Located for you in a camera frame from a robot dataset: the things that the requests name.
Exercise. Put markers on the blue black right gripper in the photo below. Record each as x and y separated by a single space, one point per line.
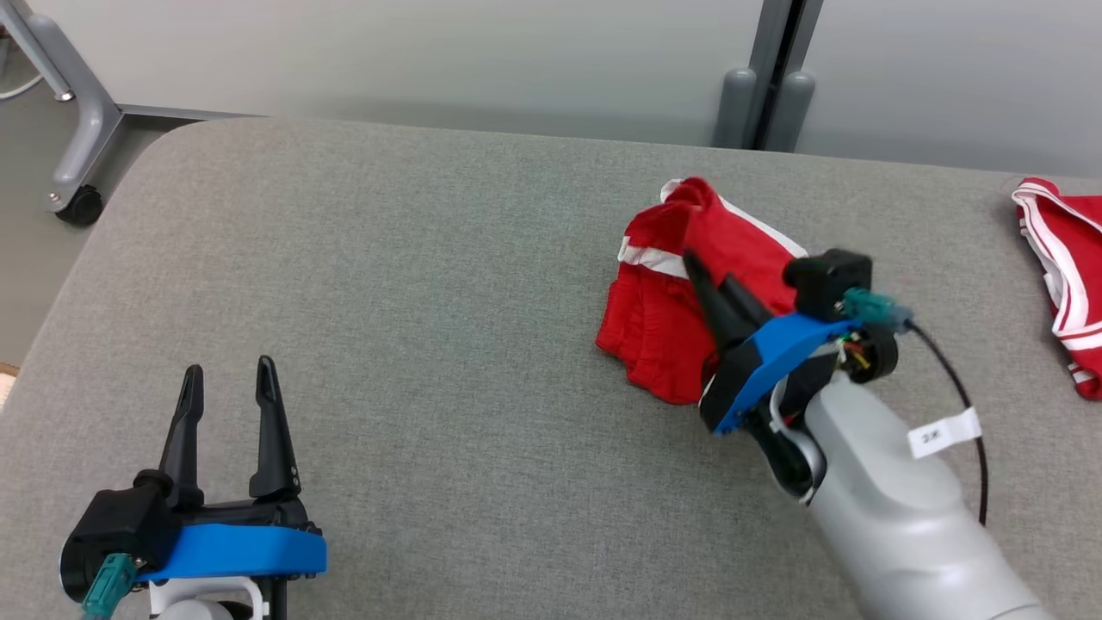
783 344

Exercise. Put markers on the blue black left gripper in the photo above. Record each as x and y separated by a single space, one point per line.
241 551

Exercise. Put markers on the red white Bulls jersey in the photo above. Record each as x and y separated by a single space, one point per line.
654 319
1080 224

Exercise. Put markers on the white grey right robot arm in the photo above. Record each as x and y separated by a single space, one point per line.
895 517

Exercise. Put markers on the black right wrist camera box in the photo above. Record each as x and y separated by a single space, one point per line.
826 280

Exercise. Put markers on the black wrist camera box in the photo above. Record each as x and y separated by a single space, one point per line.
826 280
112 525

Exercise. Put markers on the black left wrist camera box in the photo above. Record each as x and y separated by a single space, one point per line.
112 525

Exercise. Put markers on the grey partition post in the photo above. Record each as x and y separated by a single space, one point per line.
775 52

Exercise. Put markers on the grey metal frame with casters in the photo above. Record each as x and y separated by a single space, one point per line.
86 129

